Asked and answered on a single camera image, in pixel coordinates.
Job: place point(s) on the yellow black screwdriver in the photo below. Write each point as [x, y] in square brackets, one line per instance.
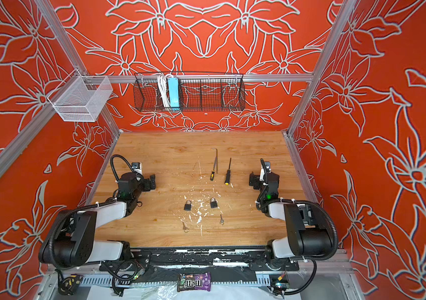
[228, 174]

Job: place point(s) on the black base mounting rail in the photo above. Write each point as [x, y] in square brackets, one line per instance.
[252, 258]

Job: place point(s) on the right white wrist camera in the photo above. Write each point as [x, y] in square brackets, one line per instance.
[266, 169]

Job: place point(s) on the black wire wall basket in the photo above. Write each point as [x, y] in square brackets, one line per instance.
[199, 92]

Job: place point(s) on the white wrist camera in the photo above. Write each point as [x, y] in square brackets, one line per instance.
[137, 167]
[266, 169]

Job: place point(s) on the clear plastic sheet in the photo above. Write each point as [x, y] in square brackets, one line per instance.
[159, 293]

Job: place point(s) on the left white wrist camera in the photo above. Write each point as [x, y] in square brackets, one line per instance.
[137, 167]

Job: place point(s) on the purple candy bag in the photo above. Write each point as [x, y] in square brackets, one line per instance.
[194, 282]

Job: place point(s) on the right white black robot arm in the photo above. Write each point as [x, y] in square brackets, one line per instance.
[310, 231]

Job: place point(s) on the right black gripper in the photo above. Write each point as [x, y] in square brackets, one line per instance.
[255, 179]

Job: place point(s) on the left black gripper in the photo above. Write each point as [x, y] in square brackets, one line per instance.
[146, 184]

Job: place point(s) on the black padlock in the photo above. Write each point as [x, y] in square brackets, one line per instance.
[188, 205]
[213, 203]

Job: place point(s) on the clear plastic wall bin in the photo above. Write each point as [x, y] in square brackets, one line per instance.
[79, 101]

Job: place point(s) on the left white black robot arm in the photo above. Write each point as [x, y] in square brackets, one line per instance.
[71, 240]

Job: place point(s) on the light blue box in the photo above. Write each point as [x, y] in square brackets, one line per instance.
[173, 85]

